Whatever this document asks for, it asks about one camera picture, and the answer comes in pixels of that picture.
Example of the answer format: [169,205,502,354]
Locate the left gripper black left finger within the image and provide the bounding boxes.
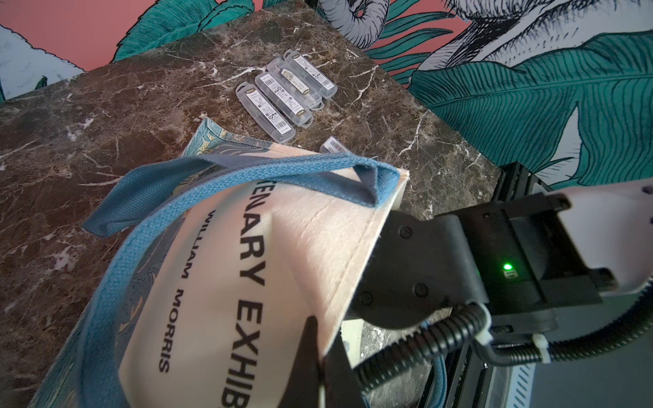
[277,316,321,408]

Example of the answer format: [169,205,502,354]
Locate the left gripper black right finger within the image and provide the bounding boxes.
[322,334,366,408]

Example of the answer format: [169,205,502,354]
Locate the cream canvas tote bag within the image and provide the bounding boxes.
[31,119,409,407]

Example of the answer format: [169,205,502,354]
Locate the clear case red label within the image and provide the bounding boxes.
[319,136,350,154]

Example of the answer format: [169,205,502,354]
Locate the clear compass case barcode label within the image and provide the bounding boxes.
[236,82,296,144]

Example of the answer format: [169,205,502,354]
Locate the clear compass case gold label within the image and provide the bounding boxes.
[255,72,314,129]

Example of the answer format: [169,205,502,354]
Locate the clear case blue parts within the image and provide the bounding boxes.
[283,50,338,100]

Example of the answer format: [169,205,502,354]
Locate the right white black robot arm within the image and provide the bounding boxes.
[348,180,652,392]

